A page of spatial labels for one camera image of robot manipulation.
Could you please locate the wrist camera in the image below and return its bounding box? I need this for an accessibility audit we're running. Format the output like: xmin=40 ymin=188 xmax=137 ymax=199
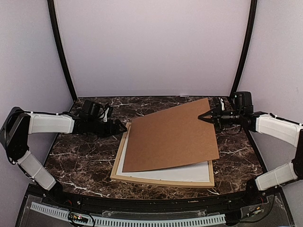
xmin=79 ymin=100 xmax=113 ymax=122
xmin=216 ymin=91 xmax=254 ymax=112

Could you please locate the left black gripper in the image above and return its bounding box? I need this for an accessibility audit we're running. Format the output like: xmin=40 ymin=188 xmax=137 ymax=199
xmin=88 ymin=118 xmax=127 ymax=139

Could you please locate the black front rail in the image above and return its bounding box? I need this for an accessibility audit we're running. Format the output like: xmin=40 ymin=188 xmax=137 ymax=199
xmin=26 ymin=184 xmax=275 ymax=213

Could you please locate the light wooden picture frame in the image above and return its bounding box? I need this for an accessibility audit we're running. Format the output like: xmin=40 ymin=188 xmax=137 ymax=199
xmin=109 ymin=122 xmax=215 ymax=189

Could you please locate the blue landscape photo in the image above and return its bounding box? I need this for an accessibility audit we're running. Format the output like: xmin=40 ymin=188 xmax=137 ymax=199
xmin=117 ymin=132 xmax=213 ymax=183

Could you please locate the left black corner post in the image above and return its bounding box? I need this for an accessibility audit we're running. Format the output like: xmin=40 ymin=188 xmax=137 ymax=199
xmin=47 ymin=0 xmax=78 ymax=102

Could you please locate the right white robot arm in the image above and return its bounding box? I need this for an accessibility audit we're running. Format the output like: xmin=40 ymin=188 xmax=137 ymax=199
xmin=198 ymin=108 xmax=303 ymax=205

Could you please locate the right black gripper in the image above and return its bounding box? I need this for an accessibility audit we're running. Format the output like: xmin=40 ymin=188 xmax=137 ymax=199
xmin=199 ymin=104 xmax=243 ymax=131

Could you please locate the white slotted cable duct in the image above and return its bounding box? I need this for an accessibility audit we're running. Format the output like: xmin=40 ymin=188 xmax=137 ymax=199
xmin=30 ymin=202 xmax=226 ymax=227

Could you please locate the small circuit board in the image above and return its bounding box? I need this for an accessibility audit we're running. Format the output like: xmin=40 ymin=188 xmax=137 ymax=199
xmin=68 ymin=212 xmax=88 ymax=224

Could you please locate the right black corner post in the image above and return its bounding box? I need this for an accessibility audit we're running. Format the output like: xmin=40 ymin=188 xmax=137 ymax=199
xmin=229 ymin=0 xmax=258 ymax=98

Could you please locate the black corner post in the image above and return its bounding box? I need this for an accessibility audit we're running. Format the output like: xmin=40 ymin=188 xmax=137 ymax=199
xmin=47 ymin=0 xmax=78 ymax=102
xmin=229 ymin=0 xmax=258 ymax=98

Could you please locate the brown backing board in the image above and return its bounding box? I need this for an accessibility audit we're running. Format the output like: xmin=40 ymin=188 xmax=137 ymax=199
xmin=123 ymin=98 xmax=219 ymax=172

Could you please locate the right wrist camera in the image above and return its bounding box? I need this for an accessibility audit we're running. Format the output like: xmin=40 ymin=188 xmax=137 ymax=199
xmin=216 ymin=91 xmax=254 ymax=112

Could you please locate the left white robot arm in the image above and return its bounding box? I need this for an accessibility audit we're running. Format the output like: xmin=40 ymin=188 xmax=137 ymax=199
xmin=0 ymin=107 xmax=127 ymax=206

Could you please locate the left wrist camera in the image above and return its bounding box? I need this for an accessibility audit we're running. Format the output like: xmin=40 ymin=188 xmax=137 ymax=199
xmin=79 ymin=100 xmax=113 ymax=122

